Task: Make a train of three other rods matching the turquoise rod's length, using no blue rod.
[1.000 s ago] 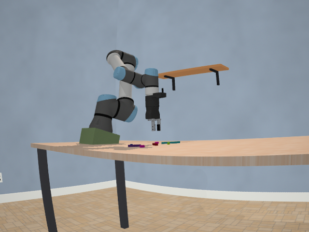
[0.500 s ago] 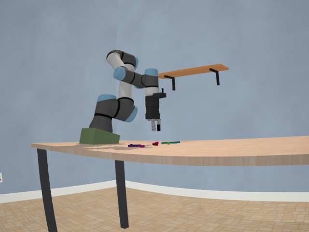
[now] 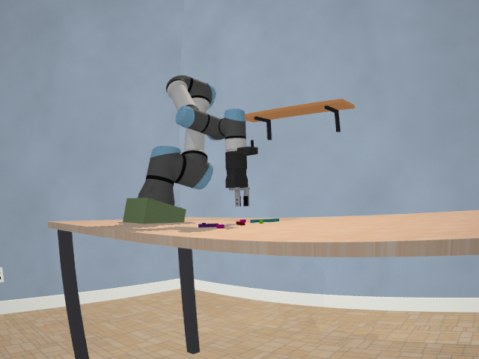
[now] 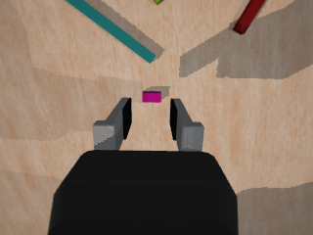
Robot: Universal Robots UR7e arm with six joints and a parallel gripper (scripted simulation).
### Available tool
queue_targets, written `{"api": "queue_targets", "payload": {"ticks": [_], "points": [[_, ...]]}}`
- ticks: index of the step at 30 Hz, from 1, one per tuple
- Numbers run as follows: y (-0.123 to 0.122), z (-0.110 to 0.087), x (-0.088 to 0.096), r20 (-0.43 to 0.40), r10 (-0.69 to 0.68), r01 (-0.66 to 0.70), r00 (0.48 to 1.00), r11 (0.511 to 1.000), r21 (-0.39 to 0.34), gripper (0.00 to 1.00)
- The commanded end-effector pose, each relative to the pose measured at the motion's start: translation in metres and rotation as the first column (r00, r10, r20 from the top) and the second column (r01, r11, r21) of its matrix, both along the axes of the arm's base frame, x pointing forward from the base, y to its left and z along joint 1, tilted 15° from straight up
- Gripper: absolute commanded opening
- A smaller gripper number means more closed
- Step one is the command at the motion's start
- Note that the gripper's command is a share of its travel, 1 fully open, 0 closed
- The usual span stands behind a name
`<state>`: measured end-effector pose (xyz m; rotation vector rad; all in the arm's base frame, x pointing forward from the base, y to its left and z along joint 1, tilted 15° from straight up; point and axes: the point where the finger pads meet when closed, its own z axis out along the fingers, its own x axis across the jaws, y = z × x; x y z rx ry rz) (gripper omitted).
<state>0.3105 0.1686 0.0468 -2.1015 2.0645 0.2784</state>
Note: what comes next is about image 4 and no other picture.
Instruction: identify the turquoise rod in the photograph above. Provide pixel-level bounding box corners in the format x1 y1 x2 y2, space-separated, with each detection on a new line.
66 0 156 63

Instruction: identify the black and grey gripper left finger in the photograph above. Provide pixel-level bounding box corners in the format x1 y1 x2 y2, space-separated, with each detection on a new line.
92 97 132 150

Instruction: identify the dark red rod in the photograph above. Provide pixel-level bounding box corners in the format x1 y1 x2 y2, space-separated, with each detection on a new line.
233 0 266 34

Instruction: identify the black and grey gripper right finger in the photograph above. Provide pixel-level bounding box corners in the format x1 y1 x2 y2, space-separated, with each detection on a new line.
169 98 204 152

